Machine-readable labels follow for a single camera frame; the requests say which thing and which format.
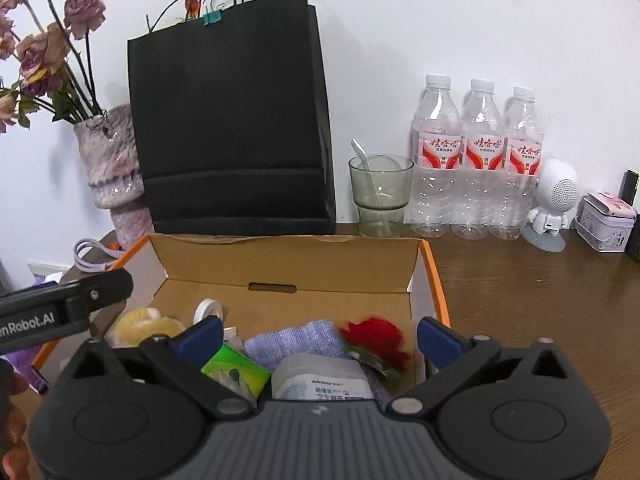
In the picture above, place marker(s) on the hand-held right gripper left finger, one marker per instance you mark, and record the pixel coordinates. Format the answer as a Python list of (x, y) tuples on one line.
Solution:
[(202, 341)]

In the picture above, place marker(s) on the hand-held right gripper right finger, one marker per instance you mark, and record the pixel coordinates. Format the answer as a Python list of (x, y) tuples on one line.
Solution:
[(437, 341)]

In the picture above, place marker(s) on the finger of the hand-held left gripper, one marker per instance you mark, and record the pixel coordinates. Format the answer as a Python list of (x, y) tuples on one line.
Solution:
[(107, 287)]

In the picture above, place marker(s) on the white tape roll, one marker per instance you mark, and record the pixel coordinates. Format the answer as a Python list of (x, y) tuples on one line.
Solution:
[(202, 312)]

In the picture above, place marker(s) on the green tissue packet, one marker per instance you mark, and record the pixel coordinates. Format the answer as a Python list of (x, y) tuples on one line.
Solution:
[(240, 367)]

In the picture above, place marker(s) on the white and yellow plush toy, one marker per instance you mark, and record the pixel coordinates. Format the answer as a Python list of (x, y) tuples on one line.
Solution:
[(142, 327)]

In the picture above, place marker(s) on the red artificial flower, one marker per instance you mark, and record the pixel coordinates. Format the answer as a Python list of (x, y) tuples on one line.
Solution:
[(375, 337)]

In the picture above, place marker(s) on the purple knitted pouch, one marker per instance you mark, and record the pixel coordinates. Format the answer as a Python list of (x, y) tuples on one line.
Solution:
[(310, 335)]

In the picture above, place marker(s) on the white wipes pack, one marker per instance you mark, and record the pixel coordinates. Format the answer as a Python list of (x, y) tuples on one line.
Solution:
[(320, 377)]

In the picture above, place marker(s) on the orange and red cardboard box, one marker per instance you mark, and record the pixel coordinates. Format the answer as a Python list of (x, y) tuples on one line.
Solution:
[(300, 265)]

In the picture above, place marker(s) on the person's left hand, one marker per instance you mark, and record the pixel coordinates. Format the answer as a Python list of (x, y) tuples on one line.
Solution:
[(14, 427)]

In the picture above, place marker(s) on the purple tissue pack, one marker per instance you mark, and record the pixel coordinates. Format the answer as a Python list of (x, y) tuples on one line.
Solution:
[(27, 365)]

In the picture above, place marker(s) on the white power strip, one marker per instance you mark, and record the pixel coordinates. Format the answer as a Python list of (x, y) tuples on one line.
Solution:
[(47, 271)]

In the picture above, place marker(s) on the mottled purple vase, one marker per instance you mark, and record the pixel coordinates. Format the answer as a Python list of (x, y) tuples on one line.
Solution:
[(107, 160)]

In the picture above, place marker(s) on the grey glass cup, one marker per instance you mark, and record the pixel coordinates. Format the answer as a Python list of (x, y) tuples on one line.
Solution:
[(380, 195)]

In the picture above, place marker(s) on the clear water bottle red label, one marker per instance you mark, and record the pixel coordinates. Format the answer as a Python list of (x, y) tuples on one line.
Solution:
[(435, 160), (520, 170), (480, 165)]

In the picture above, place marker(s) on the white robot figurine speaker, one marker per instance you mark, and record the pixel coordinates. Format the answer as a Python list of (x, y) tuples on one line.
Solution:
[(557, 190)]

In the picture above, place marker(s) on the clear plastic spoon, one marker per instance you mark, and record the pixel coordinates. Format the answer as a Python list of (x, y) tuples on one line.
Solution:
[(364, 160)]

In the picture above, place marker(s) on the small printed tin box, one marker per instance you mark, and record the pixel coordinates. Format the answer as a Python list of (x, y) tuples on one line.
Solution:
[(605, 225)]

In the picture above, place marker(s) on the black paper bag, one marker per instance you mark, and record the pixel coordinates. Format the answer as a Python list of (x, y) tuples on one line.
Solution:
[(225, 110)]

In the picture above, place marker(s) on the dried pink roses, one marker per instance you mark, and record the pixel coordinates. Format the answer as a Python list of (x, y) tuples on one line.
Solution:
[(42, 55)]

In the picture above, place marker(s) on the thin black box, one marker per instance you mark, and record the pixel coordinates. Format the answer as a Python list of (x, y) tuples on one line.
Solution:
[(631, 187)]

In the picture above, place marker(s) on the teal binder clip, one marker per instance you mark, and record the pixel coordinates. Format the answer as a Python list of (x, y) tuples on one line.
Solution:
[(212, 16)]

